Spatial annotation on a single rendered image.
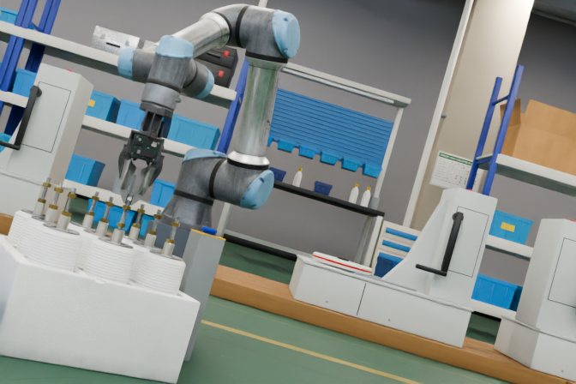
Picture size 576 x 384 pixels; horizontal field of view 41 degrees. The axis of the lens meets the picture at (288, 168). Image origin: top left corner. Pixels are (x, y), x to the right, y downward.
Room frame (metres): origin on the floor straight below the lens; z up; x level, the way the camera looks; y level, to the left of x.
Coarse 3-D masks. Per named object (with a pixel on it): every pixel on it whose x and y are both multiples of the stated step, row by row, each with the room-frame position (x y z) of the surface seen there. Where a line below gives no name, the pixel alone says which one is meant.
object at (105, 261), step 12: (96, 240) 1.63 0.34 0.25; (96, 252) 1.62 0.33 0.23; (108, 252) 1.61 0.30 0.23; (120, 252) 1.62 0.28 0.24; (132, 252) 1.64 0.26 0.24; (96, 264) 1.61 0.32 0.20; (108, 264) 1.61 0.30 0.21; (120, 264) 1.62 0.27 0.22; (132, 264) 1.65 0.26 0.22; (96, 276) 1.61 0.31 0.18; (108, 276) 1.61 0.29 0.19; (120, 276) 1.63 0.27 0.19
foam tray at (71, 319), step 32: (0, 256) 1.65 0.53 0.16; (0, 288) 1.57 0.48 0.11; (32, 288) 1.51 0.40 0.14; (64, 288) 1.54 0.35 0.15; (96, 288) 1.57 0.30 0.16; (128, 288) 1.60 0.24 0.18; (0, 320) 1.50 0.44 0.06; (32, 320) 1.52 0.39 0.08; (64, 320) 1.55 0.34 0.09; (96, 320) 1.58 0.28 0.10; (128, 320) 1.61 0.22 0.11; (160, 320) 1.65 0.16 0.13; (192, 320) 1.68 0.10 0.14; (0, 352) 1.50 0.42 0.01; (32, 352) 1.53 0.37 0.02; (64, 352) 1.56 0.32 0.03; (96, 352) 1.59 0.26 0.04; (128, 352) 1.62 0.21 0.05; (160, 352) 1.66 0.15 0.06
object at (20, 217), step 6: (18, 216) 1.77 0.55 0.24; (24, 216) 1.76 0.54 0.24; (30, 216) 1.76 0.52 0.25; (12, 222) 1.79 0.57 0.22; (18, 222) 1.77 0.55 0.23; (12, 228) 1.77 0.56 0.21; (18, 228) 1.76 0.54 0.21; (12, 234) 1.77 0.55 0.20; (18, 234) 1.76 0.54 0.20; (6, 240) 1.79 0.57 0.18; (12, 240) 1.76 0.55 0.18; (18, 240) 1.76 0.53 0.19
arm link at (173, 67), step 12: (168, 36) 1.62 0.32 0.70; (168, 48) 1.61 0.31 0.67; (180, 48) 1.61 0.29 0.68; (192, 48) 1.63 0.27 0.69; (156, 60) 1.62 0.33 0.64; (168, 60) 1.61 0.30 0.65; (180, 60) 1.61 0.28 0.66; (192, 60) 1.67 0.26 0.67; (156, 72) 1.61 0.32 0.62; (168, 72) 1.61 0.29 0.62; (180, 72) 1.62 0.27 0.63; (192, 72) 1.66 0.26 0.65; (168, 84) 1.61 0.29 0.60; (180, 84) 1.63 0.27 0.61
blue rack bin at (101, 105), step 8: (96, 96) 6.21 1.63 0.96; (104, 96) 6.21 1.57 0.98; (112, 96) 6.21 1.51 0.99; (88, 104) 6.21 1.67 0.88; (96, 104) 6.22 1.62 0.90; (104, 104) 6.22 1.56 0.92; (112, 104) 6.27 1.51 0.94; (120, 104) 6.53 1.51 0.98; (88, 112) 6.22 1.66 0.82; (96, 112) 6.22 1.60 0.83; (104, 112) 6.22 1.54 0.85; (112, 112) 6.38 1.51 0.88; (112, 120) 6.49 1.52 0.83
